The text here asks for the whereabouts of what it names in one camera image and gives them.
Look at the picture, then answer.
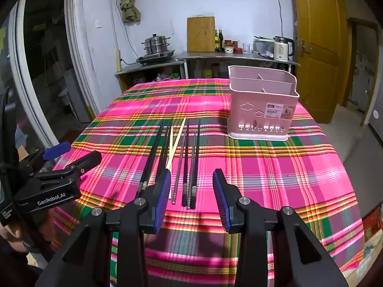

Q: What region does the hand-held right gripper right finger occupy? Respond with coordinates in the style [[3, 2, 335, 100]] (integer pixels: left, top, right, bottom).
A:
[[212, 169, 349, 287]]

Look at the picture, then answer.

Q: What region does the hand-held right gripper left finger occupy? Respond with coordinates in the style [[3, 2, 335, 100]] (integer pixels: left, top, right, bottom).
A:
[[34, 169, 172, 287]]

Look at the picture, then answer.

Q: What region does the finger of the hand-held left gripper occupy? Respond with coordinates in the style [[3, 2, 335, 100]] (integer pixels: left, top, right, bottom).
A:
[[22, 141, 71, 173], [30, 150, 102, 182]]

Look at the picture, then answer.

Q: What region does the grey metal chopstick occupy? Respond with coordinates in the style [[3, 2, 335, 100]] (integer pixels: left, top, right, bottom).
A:
[[186, 130, 198, 210]]

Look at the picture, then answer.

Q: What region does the wooden chopstick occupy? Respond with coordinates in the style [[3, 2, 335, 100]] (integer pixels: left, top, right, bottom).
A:
[[165, 117, 186, 170], [168, 124, 175, 200]]

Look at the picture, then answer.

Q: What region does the pink utensil basket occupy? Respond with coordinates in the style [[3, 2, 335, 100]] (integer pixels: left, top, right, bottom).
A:
[[227, 65, 300, 142]]

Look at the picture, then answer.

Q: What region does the person's left hand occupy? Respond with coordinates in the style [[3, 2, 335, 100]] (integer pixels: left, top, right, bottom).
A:
[[0, 224, 21, 253]]

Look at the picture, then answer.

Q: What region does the pink green plaid tablecloth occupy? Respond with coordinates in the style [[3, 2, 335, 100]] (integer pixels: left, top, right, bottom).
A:
[[51, 78, 364, 287]]

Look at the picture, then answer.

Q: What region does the glass sliding door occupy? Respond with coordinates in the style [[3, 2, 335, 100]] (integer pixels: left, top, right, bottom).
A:
[[0, 0, 101, 168]]

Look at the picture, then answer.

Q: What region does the low steel counter table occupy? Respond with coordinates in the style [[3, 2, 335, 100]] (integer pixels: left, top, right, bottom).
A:
[[115, 58, 185, 94]]

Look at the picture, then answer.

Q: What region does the black cooktop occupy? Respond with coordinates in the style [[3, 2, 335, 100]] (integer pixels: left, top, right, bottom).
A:
[[136, 50, 175, 65]]

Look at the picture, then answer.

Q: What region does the steel steamer pot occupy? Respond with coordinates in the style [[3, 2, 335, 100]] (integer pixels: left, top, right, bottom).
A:
[[142, 34, 172, 56]]

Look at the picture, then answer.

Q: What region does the tall steel counter table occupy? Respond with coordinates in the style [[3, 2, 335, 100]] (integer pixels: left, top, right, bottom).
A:
[[174, 51, 301, 80]]

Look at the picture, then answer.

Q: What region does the red crate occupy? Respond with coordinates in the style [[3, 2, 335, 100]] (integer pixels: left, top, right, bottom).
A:
[[361, 203, 383, 240]]

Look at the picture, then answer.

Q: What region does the clear plastic container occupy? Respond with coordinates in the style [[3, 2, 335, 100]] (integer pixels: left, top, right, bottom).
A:
[[253, 36, 276, 58]]

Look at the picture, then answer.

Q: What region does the white electric kettle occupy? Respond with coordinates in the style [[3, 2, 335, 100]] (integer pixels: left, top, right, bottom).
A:
[[274, 36, 295, 62]]

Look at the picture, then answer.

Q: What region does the wooden cutting board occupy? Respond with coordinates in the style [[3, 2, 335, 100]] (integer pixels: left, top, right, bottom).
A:
[[187, 16, 216, 53]]

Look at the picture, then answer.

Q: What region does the yellow wooden door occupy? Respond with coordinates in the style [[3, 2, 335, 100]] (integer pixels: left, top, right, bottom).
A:
[[292, 0, 349, 106]]

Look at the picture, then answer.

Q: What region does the wooden door frame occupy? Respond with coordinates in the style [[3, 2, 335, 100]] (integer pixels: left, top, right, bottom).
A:
[[341, 0, 383, 117]]

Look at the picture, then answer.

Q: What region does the black wall cable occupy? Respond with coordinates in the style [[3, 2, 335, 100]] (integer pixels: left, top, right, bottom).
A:
[[273, 0, 296, 36]]

